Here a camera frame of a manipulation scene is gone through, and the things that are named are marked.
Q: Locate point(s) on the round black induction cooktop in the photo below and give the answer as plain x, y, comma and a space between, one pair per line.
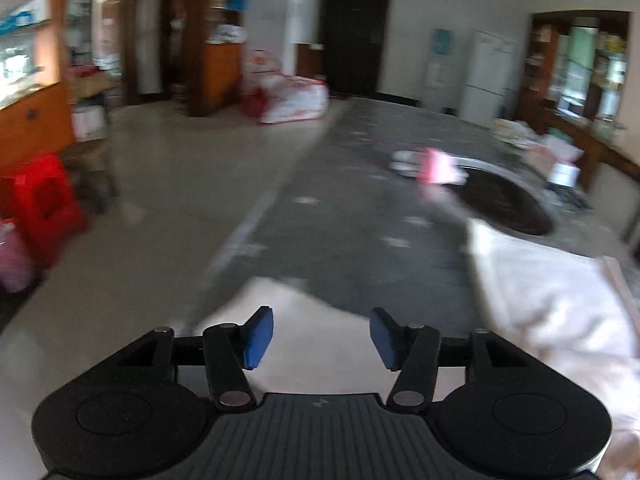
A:
505, 200

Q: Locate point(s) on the brown interior door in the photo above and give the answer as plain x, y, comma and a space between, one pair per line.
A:
115, 45

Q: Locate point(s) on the white water dispenser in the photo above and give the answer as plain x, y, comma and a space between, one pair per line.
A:
440, 75

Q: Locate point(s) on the pink floral cloth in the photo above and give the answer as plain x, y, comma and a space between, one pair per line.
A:
14, 260

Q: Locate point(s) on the wooden wall shelf unit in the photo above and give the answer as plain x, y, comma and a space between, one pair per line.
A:
545, 60

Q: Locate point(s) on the small wooden side cabinet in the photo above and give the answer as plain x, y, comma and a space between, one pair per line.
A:
309, 60

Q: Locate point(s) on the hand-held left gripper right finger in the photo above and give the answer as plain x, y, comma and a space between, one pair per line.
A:
387, 338

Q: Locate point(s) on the floral patterned cloth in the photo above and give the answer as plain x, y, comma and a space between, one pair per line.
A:
512, 132

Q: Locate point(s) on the polka dot play tent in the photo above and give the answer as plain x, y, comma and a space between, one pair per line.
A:
290, 95

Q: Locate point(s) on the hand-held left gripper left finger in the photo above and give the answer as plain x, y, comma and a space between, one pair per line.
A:
257, 336

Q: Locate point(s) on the white and pink folded garment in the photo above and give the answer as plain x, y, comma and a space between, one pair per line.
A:
430, 166

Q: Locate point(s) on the dark entrance door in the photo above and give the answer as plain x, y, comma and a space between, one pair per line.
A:
355, 30

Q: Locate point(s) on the wooden display cabinet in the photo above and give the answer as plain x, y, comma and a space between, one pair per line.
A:
30, 120

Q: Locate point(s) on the tall wooden shelf cabinet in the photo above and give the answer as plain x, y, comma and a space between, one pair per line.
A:
197, 50

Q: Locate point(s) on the cardboard box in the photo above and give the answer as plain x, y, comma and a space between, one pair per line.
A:
92, 85

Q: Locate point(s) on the white refrigerator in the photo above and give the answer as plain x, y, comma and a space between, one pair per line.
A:
490, 75

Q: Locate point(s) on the cream garment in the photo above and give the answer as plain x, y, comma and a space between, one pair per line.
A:
540, 290

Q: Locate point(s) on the wooden stool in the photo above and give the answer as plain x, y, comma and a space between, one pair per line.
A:
90, 155

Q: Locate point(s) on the pink and white tissue box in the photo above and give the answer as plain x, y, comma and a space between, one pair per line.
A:
555, 157

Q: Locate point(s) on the white storage box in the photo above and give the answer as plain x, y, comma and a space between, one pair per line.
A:
98, 119
81, 125

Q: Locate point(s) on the red plastic stool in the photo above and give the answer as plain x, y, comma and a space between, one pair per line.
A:
45, 200

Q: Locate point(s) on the blue water bottle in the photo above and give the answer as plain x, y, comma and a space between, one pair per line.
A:
443, 41

